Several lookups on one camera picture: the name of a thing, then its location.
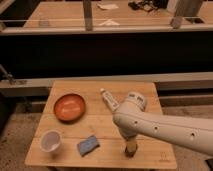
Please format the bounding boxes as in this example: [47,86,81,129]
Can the metal clamp bracket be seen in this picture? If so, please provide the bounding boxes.
[0,64,27,85]

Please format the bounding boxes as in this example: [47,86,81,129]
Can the clear plastic cup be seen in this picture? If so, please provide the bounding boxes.
[38,13,50,27]

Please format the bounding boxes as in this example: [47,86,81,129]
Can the white tube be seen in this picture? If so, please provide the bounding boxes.
[100,88,119,112]

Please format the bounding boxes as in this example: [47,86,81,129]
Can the blue sponge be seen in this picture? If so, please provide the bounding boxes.
[77,135,100,156]

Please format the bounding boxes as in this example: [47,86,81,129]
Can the grey metal post right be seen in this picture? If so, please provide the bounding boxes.
[170,0,204,29]

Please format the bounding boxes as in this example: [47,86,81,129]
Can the white paper cup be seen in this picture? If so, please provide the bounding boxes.
[40,130,62,154]

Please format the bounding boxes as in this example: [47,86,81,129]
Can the black whiteboard eraser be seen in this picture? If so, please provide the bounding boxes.
[124,148,137,158]

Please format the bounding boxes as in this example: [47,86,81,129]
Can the black cable bundle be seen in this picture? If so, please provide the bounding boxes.
[127,0,168,13]

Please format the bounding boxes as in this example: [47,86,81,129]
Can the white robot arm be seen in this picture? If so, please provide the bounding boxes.
[113,92,213,156]

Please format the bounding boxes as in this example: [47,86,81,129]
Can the grey metal post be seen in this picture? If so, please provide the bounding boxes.
[170,0,204,29]
[83,0,93,31]

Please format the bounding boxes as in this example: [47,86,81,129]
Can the white paper sheet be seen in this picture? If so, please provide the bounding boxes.
[97,4,119,10]

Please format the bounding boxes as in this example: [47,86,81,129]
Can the folded white paper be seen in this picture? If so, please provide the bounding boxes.
[99,19,120,26]

